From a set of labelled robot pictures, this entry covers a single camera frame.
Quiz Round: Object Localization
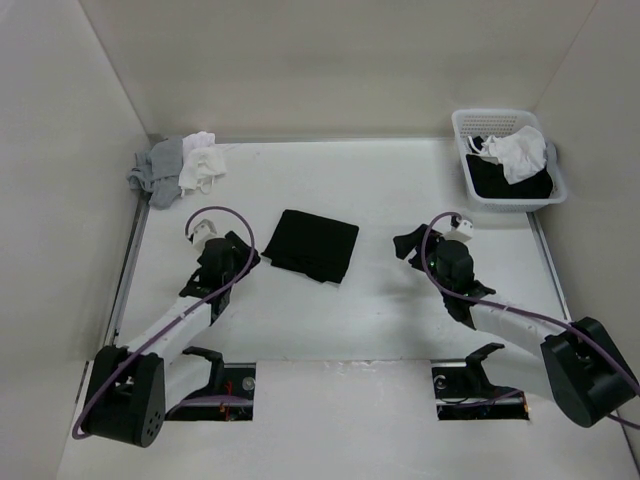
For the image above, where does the black tank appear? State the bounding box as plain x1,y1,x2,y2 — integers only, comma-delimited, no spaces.
262,209,359,284
466,150,554,199

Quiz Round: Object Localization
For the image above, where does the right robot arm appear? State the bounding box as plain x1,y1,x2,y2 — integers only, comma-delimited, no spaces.
393,215,639,428

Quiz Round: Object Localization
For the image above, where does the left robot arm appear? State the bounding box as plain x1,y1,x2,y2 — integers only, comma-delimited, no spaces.
72,231,260,448

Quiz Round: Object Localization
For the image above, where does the black tank top in basket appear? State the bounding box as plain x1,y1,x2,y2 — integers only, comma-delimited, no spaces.
466,150,554,199

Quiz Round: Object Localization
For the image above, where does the white tank top on table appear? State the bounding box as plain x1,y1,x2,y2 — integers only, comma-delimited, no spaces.
178,131,227,197

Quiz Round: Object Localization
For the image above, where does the grey tank top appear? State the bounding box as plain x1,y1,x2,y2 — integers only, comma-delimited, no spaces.
126,136,183,210

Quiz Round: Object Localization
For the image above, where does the white tank top in basket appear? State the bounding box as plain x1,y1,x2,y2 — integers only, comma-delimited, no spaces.
467,126,547,185

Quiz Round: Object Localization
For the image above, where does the white plastic basket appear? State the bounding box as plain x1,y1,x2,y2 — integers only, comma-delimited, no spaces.
451,108,567,213

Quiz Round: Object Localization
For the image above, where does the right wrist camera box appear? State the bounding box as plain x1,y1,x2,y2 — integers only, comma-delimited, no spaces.
445,216,474,243

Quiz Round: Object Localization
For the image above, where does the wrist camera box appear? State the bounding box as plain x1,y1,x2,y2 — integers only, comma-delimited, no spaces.
187,219,218,253
445,216,474,243

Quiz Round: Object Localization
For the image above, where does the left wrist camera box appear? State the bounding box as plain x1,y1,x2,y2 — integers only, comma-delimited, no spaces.
187,219,218,253

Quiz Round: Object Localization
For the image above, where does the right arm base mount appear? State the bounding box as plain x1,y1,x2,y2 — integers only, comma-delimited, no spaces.
431,342,529,421

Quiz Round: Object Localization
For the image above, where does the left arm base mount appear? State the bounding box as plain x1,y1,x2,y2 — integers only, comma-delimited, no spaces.
165,346,257,422

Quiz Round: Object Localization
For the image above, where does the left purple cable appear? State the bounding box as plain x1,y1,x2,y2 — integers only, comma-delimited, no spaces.
73,205,259,441

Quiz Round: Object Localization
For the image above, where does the purple cable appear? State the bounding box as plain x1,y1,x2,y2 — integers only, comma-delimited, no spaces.
420,212,640,429
73,205,259,441

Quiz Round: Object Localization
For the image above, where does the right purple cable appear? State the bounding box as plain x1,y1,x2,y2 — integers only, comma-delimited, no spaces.
420,212,640,429

